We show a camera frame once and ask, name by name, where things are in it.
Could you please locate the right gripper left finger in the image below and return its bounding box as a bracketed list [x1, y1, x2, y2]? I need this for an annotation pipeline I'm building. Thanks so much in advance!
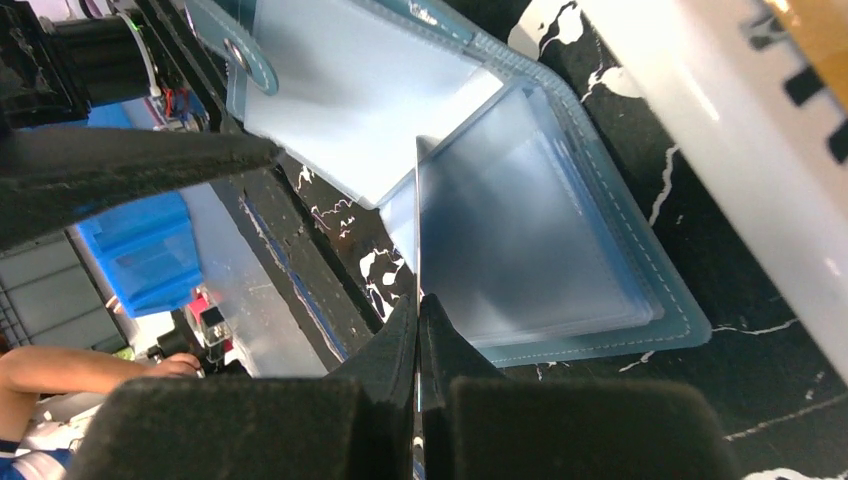
[68, 298, 418, 479]

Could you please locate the black VIP card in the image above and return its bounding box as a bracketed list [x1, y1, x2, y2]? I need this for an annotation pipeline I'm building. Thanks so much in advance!
[413, 136, 428, 315]

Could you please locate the person forearm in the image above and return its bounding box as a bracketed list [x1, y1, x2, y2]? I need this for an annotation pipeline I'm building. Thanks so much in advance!
[1, 346, 171, 443]

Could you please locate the white plastic basket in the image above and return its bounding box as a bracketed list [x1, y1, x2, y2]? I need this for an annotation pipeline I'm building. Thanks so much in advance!
[581, 1, 847, 374]

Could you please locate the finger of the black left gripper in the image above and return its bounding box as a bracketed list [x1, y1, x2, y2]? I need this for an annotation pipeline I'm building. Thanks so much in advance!
[1, 126, 282, 250]

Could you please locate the blue plastic bin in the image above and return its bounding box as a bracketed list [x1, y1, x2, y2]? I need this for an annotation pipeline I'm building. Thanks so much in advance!
[77, 191, 203, 318]

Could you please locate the blue leather card holder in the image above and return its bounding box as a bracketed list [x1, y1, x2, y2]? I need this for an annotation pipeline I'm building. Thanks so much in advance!
[185, 1, 711, 367]

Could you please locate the person bare hand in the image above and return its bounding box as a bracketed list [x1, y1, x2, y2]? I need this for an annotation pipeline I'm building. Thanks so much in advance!
[143, 353, 202, 377]

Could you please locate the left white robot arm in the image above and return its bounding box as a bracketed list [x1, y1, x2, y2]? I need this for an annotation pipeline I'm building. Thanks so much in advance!
[1, 1, 282, 249]

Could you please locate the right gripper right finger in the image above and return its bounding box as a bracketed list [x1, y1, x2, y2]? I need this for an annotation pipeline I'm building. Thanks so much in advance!
[419, 294, 739, 479]

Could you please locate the orange credit card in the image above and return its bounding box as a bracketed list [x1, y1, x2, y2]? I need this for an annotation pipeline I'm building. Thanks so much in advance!
[766, 0, 847, 109]

